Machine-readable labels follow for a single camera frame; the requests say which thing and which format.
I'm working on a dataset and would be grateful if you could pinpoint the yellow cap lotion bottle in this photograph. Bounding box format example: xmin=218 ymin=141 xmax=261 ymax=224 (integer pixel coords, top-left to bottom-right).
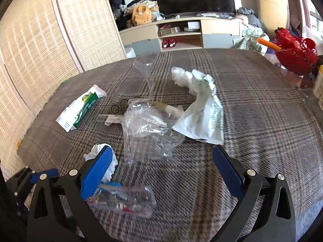
xmin=313 ymin=65 xmax=323 ymax=99

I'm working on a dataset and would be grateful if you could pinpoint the woven rattan screen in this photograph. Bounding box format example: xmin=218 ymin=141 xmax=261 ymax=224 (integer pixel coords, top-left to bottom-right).
xmin=1 ymin=0 xmax=125 ymax=175

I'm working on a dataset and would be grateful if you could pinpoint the cream tall cabinet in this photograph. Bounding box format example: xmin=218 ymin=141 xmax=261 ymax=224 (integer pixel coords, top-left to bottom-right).
xmin=257 ymin=0 xmax=289 ymax=38

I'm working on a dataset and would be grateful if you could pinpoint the silver blister pack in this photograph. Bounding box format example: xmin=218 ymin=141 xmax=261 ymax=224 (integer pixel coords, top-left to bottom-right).
xmin=87 ymin=184 xmax=157 ymax=218

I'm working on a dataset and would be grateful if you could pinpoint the white bubble plastic piece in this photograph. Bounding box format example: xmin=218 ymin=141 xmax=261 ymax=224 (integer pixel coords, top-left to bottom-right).
xmin=171 ymin=67 xmax=193 ymax=89

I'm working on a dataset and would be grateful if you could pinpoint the crumpled white tissue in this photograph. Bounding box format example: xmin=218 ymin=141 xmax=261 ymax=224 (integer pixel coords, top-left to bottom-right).
xmin=83 ymin=143 xmax=118 ymax=184

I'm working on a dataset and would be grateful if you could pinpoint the cream tv cabinet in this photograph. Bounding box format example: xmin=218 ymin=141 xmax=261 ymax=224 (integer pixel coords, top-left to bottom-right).
xmin=120 ymin=17 xmax=242 ymax=56

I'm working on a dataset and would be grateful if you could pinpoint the grey plaid table cloth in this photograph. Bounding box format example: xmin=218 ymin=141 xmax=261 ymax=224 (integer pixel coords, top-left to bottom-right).
xmin=18 ymin=49 xmax=322 ymax=241

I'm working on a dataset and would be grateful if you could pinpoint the small round wheels pack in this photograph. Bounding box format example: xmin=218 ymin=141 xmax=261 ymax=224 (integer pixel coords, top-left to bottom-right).
xmin=109 ymin=98 xmax=129 ymax=115

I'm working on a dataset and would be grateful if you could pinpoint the floral cloth pile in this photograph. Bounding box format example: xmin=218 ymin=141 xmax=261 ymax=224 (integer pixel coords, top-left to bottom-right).
xmin=233 ymin=26 xmax=270 ymax=56

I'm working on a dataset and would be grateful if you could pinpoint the red plastic basket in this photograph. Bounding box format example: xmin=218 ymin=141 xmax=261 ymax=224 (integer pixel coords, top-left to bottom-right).
xmin=274 ymin=28 xmax=318 ymax=75

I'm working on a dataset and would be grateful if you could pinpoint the yellow brown bag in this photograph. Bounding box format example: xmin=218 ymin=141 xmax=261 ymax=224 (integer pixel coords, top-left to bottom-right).
xmin=131 ymin=5 xmax=152 ymax=26

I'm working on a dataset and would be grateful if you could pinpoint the pink curtain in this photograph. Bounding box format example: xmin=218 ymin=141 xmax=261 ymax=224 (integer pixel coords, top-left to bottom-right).
xmin=288 ymin=0 xmax=311 ymax=31

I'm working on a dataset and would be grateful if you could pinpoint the orange foam stick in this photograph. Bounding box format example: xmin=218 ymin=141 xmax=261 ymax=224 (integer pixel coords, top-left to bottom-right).
xmin=257 ymin=37 xmax=282 ymax=52

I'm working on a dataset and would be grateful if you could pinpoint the clear plastic bag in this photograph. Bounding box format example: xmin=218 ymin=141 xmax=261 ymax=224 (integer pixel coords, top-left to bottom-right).
xmin=122 ymin=60 xmax=185 ymax=164

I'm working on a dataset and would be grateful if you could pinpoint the green white paper carton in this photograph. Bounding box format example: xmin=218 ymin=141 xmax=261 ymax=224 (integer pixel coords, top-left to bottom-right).
xmin=56 ymin=85 xmax=107 ymax=132

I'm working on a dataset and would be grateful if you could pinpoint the dotted white plastic wrapper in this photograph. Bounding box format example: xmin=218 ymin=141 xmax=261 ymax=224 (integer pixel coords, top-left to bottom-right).
xmin=96 ymin=114 xmax=123 ymax=126

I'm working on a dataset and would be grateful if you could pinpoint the cream tube wrapper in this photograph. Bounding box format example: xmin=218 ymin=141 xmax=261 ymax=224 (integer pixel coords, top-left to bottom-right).
xmin=152 ymin=101 xmax=184 ymax=117

